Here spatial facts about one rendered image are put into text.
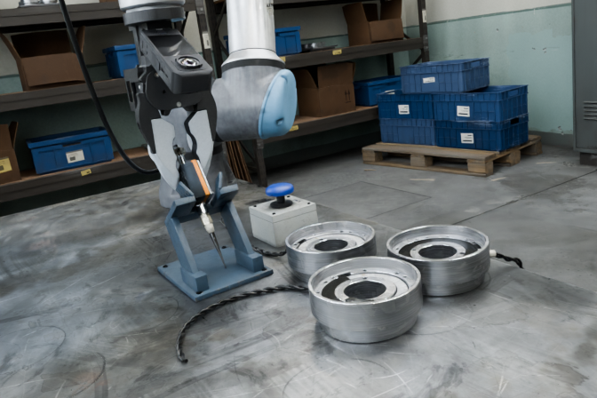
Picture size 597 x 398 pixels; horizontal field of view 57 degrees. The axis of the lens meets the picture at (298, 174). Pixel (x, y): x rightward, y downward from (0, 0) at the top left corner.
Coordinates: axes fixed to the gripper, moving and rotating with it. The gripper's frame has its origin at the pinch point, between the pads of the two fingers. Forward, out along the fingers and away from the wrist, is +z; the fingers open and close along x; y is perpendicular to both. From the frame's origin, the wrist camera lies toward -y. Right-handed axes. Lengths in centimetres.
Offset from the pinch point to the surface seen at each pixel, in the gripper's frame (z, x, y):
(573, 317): 12.0, -18.5, -38.0
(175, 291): 11.9, 5.6, -4.1
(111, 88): -3, -71, 319
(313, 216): 9.2, -16.1, -1.6
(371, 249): 9.0, -13.1, -17.8
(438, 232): 8.7, -20.7, -20.5
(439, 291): 11.4, -13.7, -27.0
